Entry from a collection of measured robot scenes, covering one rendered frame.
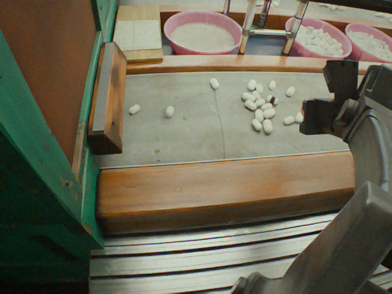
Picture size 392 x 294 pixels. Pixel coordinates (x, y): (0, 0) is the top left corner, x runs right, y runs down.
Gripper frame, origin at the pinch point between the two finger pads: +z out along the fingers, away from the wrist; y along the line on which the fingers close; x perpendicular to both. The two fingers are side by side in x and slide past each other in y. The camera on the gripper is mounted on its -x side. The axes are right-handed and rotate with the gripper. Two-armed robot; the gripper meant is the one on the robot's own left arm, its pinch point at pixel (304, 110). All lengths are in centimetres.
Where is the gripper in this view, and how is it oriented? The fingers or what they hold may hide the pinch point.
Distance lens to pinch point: 61.6
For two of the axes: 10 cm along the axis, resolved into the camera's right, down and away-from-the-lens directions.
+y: -9.9, 0.6, -1.4
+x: 0.2, 9.6, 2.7
